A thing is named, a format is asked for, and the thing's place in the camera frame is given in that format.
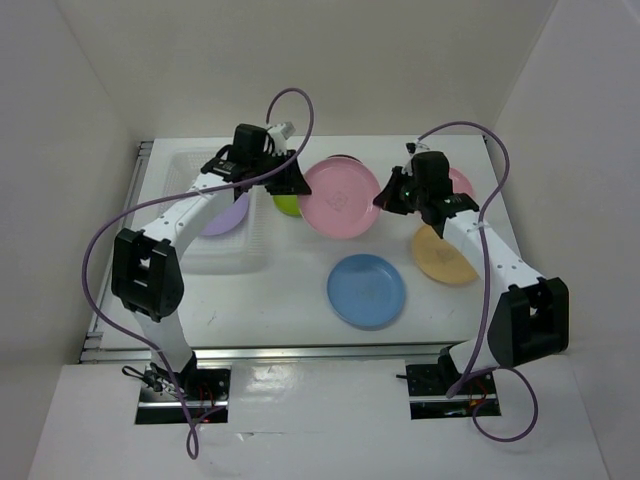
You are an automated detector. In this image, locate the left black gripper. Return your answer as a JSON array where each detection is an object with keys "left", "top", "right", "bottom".
[{"left": 250, "top": 149, "right": 311, "bottom": 195}]

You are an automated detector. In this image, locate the green plastic plate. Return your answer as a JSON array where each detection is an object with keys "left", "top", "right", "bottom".
[{"left": 272, "top": 195, "right": 301, "bottom": 217}]

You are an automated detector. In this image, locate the pink plastic plate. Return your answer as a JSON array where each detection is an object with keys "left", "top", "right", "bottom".
[
  {"left": 298, "top": 158, "right": 381, "bottom": 240},
  {"left": 449, "top": 167, "right": 475, "bottom": 199}
]

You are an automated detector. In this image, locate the purple plastic plate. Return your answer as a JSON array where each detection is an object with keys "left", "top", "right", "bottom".
[{"left": 200, "top": 193, "right": 249, "bottom": 237}]

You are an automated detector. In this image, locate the blue floral ceramic plate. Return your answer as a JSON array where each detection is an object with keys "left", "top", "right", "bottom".
[{"left": 327, "top": 153, "right": 362, "bottom": 163}]

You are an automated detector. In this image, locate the beige plastic plate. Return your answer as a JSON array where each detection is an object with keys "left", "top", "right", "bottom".
[{"left": 411, "top": 226, "right": 478, "bottom": 286}]

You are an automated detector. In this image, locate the blue plastic plate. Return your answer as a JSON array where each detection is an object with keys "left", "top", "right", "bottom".
[{"left": 326, "top": 254, "right": 406, "bottom": 331}]

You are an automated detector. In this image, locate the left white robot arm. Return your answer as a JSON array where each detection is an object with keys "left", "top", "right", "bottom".
[{"left": 111, "top": 135, "right": 310, "bottom": 399}]

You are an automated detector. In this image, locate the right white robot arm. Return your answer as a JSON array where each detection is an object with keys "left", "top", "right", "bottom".
[{"left": 369, "top": 149, "right": 569, "bottom": 397}]

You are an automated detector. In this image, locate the clear plastic perforated bin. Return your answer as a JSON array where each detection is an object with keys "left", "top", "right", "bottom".
[{"left": 163, "top": 149, "right": 270, "bottom": 275}]

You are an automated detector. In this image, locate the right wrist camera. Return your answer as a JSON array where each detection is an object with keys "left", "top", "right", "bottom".
[{"left": 404, "top": 142, "right": 453, "bottom": 199}]

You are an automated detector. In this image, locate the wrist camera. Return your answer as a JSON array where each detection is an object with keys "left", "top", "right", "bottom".
[
  {"left": 228, "top": 122, "right": 295, "bottom": 165},
  {"left": 404, "top": 142, "right": 453, "bottom": 199}
]

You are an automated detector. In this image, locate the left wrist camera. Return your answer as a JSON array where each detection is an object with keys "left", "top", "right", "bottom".
[{"left": 228, "top": 122, "right": 295, "bottom": 165}]

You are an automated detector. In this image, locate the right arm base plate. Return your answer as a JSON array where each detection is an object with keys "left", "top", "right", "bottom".
[{"left": 397, "top": 362, "right": 502, "bottom": 421}]

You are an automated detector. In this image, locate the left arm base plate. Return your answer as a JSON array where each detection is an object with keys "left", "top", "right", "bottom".
[{"left": 122, "top": 366, "right": 231, "bottom": 425}]

